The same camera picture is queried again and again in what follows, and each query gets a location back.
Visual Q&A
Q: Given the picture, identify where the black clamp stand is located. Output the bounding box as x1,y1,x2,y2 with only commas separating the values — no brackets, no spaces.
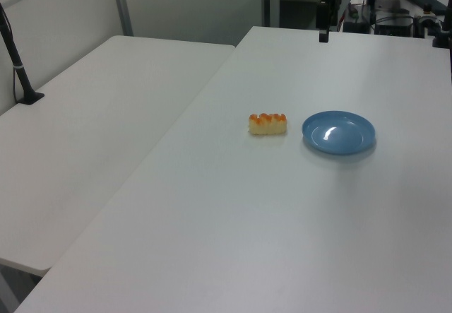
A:
432,0,452,49

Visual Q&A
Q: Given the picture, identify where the black camera stand pole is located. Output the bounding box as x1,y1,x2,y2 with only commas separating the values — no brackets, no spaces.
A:
0,1,46,106

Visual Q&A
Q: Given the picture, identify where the thin black cable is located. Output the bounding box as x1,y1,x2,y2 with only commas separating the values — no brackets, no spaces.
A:
0,7,23,104

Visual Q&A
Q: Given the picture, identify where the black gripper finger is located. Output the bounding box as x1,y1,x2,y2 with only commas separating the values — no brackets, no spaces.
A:
316,1,330,43
328,0,341,33

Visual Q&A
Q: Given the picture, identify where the black electronics box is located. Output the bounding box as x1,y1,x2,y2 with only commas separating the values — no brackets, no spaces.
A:
374,16,415,38

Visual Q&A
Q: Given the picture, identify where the blue round plate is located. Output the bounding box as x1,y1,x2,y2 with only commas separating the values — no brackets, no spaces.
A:
301,110,376,156

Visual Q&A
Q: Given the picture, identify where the yellow bread with orange topping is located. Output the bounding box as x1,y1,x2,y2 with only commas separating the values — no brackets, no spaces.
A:
248,112,288,137

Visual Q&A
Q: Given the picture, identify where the grey metal partition post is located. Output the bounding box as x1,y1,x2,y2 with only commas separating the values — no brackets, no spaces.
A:
110,0,134,37

